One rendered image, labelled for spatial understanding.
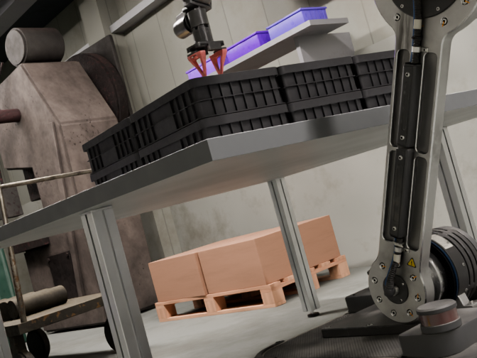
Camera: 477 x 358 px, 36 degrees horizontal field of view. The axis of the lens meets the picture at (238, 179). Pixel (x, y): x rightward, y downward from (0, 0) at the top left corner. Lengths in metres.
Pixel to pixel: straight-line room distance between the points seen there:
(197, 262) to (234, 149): 3.13
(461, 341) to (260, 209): 4.12
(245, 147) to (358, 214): 3.40
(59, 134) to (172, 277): 1.53
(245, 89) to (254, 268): 2.18
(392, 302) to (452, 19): 0.56
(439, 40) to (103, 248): 0.91
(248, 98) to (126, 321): 0.69
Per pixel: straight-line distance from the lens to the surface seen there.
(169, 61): 5.96
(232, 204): 5.56
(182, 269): 4.50
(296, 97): 2.10
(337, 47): 4.43
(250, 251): 4.06
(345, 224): 4.77
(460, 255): 1.51
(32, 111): 5.78
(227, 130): 1.93
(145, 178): 1.43
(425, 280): 1.43
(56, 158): 5.54
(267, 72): 2.05
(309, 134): 1.42
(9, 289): 5.04
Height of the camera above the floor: 0.57
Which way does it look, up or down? 2 degrees up
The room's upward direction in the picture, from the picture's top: 15 degrees counter-clockwise
